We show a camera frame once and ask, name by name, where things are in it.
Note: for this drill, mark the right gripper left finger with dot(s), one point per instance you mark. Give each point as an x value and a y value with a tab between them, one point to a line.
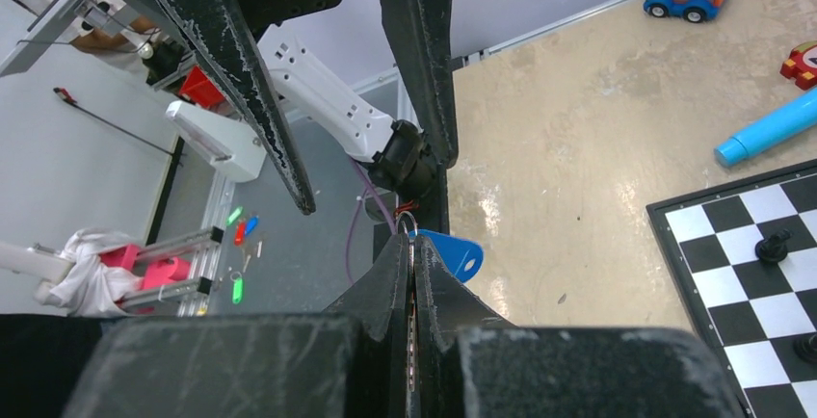
348	360

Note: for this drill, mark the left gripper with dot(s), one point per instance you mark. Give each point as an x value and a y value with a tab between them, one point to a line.
223	40

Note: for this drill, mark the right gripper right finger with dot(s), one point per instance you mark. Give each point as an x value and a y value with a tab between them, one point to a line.
472	362

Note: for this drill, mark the blue key tag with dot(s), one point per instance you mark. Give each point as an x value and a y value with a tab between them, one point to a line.
463	258

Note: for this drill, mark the silver keyring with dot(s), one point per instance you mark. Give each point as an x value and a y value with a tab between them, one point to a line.
407	224

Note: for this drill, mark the black white chessboard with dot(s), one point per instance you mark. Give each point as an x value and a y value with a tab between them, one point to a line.
746	311

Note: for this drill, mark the black chess piece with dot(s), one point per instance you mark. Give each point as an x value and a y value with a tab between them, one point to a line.
774	249
805	347

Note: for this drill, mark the blue toy microphone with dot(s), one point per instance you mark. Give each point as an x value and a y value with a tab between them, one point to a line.
775	128

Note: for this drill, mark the red owl toy block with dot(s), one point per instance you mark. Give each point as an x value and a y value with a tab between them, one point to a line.
800	66

